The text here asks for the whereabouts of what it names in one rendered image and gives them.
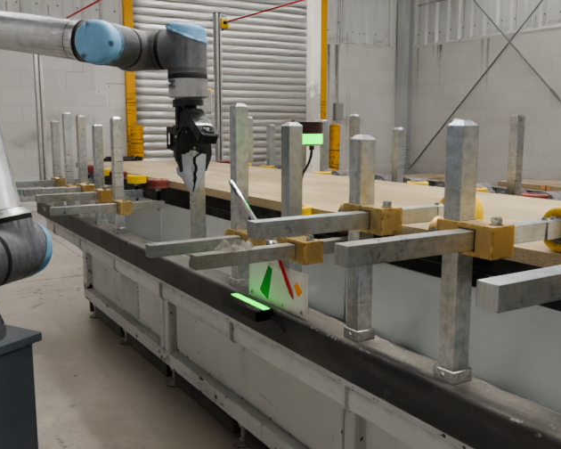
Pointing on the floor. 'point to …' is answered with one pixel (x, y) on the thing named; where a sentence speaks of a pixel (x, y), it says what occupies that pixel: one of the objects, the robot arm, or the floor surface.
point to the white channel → (313, 75)
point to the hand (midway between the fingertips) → (193, 186)
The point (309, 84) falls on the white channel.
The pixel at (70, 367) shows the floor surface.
